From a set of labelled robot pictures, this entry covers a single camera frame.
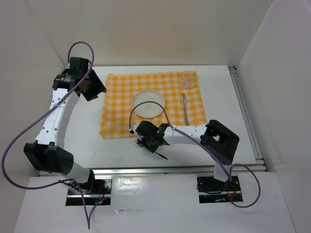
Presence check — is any silver fork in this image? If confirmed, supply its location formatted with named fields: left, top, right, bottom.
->
left=144, top=147, right=168, bottom=161

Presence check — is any cream round plate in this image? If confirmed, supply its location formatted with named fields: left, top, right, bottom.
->
left=131, top=90, right=166, bottom=118

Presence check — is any yellow white checkered cloth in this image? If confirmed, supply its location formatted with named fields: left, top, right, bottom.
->
left=100, top=71, right=208, bottom=139

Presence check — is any silver table knife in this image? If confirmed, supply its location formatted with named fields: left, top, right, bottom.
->
left=183, top=93, right=189, bottom=125

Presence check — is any clear plastic cup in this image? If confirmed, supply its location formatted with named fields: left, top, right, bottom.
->
left=181, top=71, right=195, bottom=89

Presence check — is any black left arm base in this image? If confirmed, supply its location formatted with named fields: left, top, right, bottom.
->
left=65, top=174, right=112, bottom=206

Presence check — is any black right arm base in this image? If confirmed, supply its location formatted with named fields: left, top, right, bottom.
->
left=196, top=176, right=243, bottom=203

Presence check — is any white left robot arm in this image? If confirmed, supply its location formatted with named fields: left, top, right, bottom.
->
left=24, top=57, right=106, bottom=194

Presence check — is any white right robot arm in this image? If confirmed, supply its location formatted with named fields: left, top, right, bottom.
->
left=129, top=120, right=240, bottom=190

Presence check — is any white front cover board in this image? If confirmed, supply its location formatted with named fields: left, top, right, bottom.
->
left=14, top=173, right=294, bottom=233

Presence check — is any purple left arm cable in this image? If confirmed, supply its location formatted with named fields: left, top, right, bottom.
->
left=1, top=41, right=107, bottom=230

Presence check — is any aluminium front rail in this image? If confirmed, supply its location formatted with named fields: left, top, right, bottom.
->
left=38, top=160, right=267, bottom=177

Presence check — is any aluminium rail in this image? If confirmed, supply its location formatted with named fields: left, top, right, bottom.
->
left=228, top=66, right=267, bottom=171
left=38, top=160, right=267, bottom=177

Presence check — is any aluminium right side rail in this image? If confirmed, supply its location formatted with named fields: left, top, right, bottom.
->
left=228, top=66, right=267, bottom=171

